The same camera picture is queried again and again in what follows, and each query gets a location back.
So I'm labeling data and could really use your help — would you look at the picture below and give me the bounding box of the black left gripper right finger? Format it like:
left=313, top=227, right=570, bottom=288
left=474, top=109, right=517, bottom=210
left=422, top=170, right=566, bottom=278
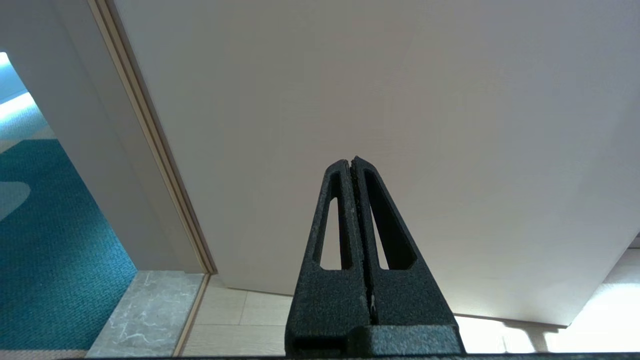
left=347, top=156, right=466, bottom=357

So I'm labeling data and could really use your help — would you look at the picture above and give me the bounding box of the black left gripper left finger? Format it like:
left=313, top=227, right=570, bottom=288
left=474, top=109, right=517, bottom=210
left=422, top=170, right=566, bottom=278
left=285, top=159, right=374, bottom=357

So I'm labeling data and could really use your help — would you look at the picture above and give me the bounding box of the beige room door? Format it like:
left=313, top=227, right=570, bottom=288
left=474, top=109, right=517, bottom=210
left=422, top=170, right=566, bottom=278
left=112, top=0, right=640, bottom=327

